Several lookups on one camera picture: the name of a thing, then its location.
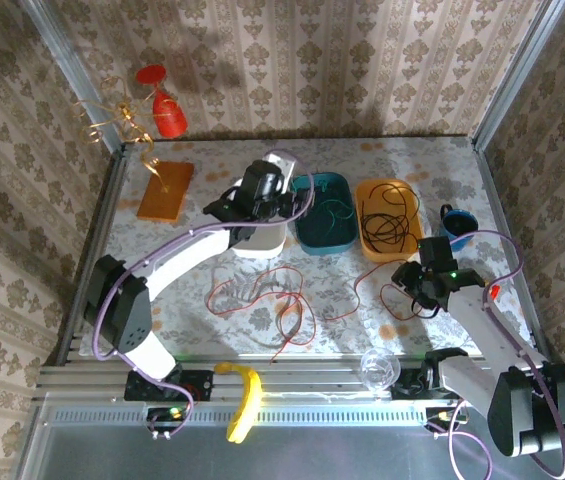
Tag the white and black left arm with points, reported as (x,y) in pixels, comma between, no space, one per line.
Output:
(187,255)

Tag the orange plastic tray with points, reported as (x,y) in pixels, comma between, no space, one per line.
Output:
(387,255)

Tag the floral patterned tablecloth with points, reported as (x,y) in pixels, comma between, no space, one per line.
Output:
(412,340)

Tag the teal plastic tray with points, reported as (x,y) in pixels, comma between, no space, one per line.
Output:
(322,242)

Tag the white plastic tray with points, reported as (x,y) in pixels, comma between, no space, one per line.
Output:
(259,242)

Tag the blue cup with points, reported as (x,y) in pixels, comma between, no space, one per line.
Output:
(459,222)

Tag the small red tag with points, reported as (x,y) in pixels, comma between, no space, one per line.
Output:
(494,291)

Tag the clear drinking glass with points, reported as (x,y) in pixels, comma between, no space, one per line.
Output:
(379,372)

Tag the orange wooden board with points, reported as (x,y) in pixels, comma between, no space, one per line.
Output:
(167,192)

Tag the small black controller box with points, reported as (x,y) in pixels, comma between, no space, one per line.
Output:
(442,415)
(167,414)

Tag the red wine glass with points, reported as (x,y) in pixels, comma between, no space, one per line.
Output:
(167,115)

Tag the grey metal panel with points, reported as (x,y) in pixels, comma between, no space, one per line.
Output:
(312,450)

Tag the yellow banana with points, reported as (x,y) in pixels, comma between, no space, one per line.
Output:
(249,395)

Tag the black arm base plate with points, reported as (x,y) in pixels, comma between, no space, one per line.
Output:
(202,385)
(407,390)

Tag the aluminium extrusion frame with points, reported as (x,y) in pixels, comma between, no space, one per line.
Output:
(312,372)

